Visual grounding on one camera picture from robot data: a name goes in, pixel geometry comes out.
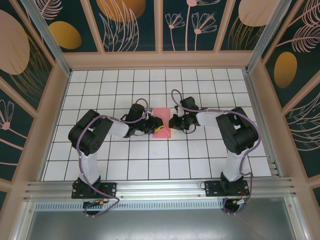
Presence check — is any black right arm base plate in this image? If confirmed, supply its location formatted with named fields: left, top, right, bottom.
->
left=204, top=180, right=251, bottom=198

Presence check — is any aluminium slotted base rail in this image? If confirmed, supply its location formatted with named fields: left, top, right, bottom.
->
left=23, top=176, right=299, bottom=201

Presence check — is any slotted grey cable duct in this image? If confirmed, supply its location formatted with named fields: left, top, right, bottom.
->
left=34, top=201, right=226, bottom=211

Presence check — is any grey metal sheet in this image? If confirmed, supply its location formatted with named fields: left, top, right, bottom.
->
left=14, top=208, right=308, bottom=240

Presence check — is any aluminium corner post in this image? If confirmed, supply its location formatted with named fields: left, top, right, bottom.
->
left=19, top=0, right=72, bottom=76
left=244, top=0, right=300, bottom=74

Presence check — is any aluminium side rail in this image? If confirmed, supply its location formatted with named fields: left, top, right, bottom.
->
left=242, top=69, right=282, bottom=178

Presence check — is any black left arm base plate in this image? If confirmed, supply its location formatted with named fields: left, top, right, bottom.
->
left=71, top=181, right=118, bottom=200

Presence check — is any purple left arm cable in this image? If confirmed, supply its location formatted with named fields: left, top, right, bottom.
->
left=76, top=97, right=151, bottom=218

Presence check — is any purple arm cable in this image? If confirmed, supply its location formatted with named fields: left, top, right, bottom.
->
left=76, top=97, right=151, bottom=218
left=170, top=89, right=261, bottom=216

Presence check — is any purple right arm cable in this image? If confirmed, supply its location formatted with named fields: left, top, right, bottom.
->
left=170, top=89, right=261, bottom=216

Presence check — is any pink square paper sheet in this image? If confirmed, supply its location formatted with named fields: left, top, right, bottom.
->
left=151, top=107, right=173, bottom=139

